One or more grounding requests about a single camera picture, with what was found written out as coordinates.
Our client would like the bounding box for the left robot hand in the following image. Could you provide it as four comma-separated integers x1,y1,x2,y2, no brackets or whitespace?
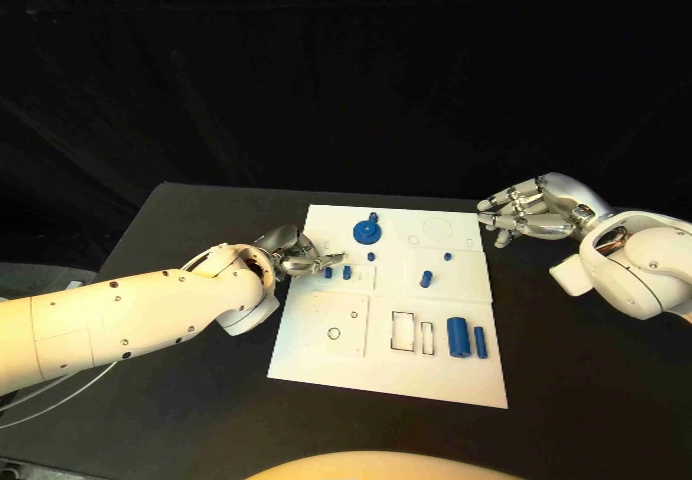
250,223,347,281

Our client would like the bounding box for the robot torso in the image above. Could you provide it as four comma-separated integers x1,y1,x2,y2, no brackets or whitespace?
242,450,530,480

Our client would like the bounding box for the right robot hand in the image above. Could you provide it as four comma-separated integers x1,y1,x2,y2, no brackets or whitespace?
475,172,615,250

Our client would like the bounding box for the white task board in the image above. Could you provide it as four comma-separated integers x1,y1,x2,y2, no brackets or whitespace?
266,204,510,410

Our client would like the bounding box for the blue gear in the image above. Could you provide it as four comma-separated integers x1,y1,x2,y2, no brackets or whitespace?
351,220,383,246

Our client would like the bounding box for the white cable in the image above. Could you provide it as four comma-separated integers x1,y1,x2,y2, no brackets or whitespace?
0,360,119,430
0,369,83,413

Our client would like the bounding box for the large blue cylinder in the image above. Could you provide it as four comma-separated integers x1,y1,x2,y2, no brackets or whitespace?
445,316,474,359

